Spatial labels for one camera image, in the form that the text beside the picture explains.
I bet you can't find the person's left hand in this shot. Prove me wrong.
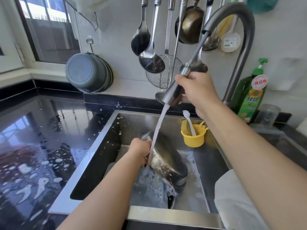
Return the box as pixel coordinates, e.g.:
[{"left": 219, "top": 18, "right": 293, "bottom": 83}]
[{"left": 127, "top": 138, "right": 153, "bottom": 167}]

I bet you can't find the teal hanging towel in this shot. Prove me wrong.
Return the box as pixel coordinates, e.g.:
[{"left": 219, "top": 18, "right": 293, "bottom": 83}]
[{"left": 247, "top": 0, "right": 280, "bottom": 14}]

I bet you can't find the white hanging cloth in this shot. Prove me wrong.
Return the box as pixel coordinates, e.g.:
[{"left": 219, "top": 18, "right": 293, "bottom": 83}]
[{"left": 62, "top": 0, "right": 113, "bottom": 32}]

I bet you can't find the stainless steel sink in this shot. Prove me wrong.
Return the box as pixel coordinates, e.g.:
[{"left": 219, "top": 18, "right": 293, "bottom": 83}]
[{"left": 48, "top": 110, "right": 231, "bottom": 229}]

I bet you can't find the white dish rag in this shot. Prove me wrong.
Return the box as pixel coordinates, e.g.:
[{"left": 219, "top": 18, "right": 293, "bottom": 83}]
[{"left": 214, "top": 169, "right": 272, "bottom": 230}]

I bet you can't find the steel wall hook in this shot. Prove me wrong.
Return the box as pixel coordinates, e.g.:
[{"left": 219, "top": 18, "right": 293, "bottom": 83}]
[{"left": 86, "top": 38, "right": 95, "bottom": 55}]

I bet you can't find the hanging steel ladles and skimmer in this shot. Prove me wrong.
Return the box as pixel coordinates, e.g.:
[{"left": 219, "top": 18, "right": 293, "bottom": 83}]
[{"left": 130, "top": 0, "right": 152, "bottom": 57}]

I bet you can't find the yellow hanging sink cup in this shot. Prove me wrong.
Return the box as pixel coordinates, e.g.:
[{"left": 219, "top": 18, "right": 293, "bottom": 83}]
[{"left": 180, "top": 119, "right": 209, "bottom": 148}]

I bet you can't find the person's right forearm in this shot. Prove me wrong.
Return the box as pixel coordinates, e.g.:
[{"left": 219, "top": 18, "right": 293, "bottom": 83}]
[{"left": 199, "top": 100, "right": 307, "bottom": 230}]

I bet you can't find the wire mesh skimmer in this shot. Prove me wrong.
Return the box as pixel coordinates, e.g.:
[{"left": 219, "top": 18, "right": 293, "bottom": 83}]
[{"left": 145, "top": 0, "right": 185, "bottom": 89}]

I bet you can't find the person's right hand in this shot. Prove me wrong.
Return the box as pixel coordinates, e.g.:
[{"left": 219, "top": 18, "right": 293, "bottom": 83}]
[{"left": 175, "top": 72, "right": 222, "bottom": 119}]

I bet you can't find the white dish brush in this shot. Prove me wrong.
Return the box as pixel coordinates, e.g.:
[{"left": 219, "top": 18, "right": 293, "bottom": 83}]
[{"left": 221, "top": 17, "right": 242, "bottom": 53}]

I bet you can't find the yellow-handled steel ladle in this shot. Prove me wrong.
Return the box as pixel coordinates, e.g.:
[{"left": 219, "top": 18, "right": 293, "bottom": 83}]
[{"left": 155, "top": 0, "right": 189, "bottom": 104}]

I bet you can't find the dark green hanging basin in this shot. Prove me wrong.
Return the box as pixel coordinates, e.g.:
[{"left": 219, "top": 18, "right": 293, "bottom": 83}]
[{"left": 103, "top": 57, "right": 114, "bottom": 90}]

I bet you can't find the person's left forearm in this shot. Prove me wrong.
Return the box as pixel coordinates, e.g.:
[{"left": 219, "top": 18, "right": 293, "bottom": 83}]
[{"left": 58, "top": 156, "right": 147, "bottom": 230}]

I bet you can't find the white cleaning brush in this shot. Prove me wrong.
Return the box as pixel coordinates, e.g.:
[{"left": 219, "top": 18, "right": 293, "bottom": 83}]
[{"left": 182, "top": 110, "right": 197, "bottom": 137}]

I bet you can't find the grey hanging basin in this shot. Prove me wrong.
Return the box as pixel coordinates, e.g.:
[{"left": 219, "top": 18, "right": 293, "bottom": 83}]
[{"left": 65, "top": 52, "right": 110, "bottom": 93}]

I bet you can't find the yellow dish brush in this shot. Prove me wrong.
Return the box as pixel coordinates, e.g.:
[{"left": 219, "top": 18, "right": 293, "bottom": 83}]
[{"left": 216, "top": 12, "right": 236, "bottom": 39}]

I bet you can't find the clear plastic cup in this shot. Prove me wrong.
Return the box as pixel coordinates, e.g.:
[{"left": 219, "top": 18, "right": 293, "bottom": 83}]
[{"left": 254, "top": 104, "right": 281, "bottom": 127}]

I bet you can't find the green dish soap bottle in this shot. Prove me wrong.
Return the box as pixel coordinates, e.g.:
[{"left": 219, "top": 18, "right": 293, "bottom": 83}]
[{"left": 230, "top": 58, "right": 269, "bottom": 124}]

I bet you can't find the steel gooseneck faucet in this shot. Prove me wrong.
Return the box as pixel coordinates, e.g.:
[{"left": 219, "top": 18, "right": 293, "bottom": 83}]
[{"left": 161, "top": 2, "right": 255, "bottom": 106}]

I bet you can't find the round steel basin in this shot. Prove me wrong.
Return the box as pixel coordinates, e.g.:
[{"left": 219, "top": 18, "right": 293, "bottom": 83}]
[{"left": 140, "top": 132, "right": 189, "bottom": 186}]

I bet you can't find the rectangular steel tray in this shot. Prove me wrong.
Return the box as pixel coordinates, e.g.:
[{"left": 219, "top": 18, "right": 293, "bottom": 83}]
[{"left": 105, "top": 162, "right": 177, "bottom": 210}]

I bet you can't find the orange-handled brass ladle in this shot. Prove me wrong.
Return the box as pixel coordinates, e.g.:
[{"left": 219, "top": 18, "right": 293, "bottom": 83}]
[{"left": 175, "top": 0, "right": 205, "bottom": 45}]

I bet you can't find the steel soup ladle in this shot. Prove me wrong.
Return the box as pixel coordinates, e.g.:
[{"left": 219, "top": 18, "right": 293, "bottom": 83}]
[{"left": 138, "top": 0, "right": 166, "bottom": 74}]

